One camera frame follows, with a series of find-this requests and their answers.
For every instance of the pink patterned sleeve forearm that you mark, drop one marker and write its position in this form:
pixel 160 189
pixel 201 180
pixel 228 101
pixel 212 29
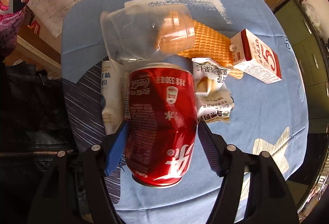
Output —
pixel 10 25

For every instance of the red white milk carton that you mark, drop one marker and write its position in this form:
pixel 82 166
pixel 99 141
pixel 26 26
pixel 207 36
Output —
pixel 252 56

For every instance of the green kitchen cabinets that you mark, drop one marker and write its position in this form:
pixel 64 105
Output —
pixel 312 58

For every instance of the blue star tablecloth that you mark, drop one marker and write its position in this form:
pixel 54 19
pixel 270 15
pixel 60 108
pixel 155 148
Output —
pixel 271 117

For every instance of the clear plastic cup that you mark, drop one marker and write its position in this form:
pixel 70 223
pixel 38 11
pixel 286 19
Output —
pixel 141 34

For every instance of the white blue pouch packet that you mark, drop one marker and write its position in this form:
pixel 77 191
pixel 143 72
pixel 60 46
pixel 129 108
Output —
pixel 112 96

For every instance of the crushed red cola can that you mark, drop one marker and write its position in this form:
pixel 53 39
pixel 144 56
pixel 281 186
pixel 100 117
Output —
pixel 162 119

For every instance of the orange knitted dishcloth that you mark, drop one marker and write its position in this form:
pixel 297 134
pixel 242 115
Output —
pixel 210 44

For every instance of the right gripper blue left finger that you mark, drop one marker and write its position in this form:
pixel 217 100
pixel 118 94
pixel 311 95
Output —
pixel 114 147

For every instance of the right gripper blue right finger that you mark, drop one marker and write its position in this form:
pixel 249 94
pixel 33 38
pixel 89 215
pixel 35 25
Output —
pixel 214 147

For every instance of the white snack wrapper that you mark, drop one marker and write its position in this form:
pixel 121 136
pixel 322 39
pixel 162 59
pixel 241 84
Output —
pixel 213 99

